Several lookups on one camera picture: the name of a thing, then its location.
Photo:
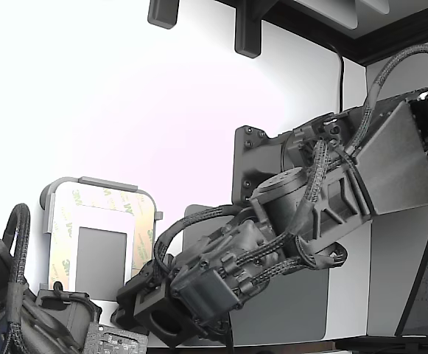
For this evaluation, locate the idle arm gripper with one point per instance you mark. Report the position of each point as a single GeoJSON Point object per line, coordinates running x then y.
{"type": "Point", "coordinates": [70, 313]}

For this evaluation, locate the idle arm camera circuit board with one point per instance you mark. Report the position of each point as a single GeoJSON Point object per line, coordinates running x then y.
{"type": "Point", "coordinates": [114, 341]}

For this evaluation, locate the white side panel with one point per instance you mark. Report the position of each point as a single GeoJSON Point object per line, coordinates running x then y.
{"type": "Point", "coordinates": [394, 276]}

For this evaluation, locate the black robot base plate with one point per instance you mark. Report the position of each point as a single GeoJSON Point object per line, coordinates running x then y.
{"type": "Point", "coordinates": [247, 158]}

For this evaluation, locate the grey tape plate fixture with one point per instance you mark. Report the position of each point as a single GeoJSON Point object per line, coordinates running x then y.
{"type": "Point", "coordinates": [107, 183]}

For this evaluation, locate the grey rectangular insert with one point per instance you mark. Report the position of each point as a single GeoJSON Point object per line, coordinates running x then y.
{"type": "Point", "coordinates": [101, 263]}

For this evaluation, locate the grey six-joint robot arm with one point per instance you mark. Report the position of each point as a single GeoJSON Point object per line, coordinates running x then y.
{"type": "Point", "coordinates": [394, 166]}

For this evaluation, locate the large grey acoustic panel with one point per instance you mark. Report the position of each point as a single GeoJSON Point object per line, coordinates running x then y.
{"type": "Point", "coordinates": [339, 11]}

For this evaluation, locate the small dark bracket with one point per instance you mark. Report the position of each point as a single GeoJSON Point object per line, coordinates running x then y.
{"type": "Point", "coordinates": [162, 13]}

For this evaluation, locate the large dark bracket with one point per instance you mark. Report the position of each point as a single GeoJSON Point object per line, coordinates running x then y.
{"type": "Point", "coordinates": [248, 29]}

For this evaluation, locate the grey rectangular mat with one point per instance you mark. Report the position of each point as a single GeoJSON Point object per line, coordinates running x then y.
{"type": "Point", "coordinates": [291, 313]}

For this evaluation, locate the brown tape liner strip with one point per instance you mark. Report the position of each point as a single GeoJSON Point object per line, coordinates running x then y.
{"type": "Point", "coordinates": [99, 196]}
{"type": "Point", "coordinates": [143, 236]}
{"type": "Point", "coordinates": [59, 250]}

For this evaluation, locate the wrist camera with circuit board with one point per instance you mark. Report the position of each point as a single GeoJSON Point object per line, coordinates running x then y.
{"type": "Point", "coordinates": [140, 281]}

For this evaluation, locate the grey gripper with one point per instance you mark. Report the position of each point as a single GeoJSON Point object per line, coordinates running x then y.
{"type": "Point", "coordinates": [206, 295]}

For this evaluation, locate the small grey acoustic panel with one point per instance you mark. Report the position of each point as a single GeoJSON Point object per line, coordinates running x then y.
{"type": "Point", "coordinates": [377, 5]}

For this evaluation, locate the black wall trim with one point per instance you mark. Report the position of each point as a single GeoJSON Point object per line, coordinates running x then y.
{"type": "Point", "coordinates": [309, 22]}

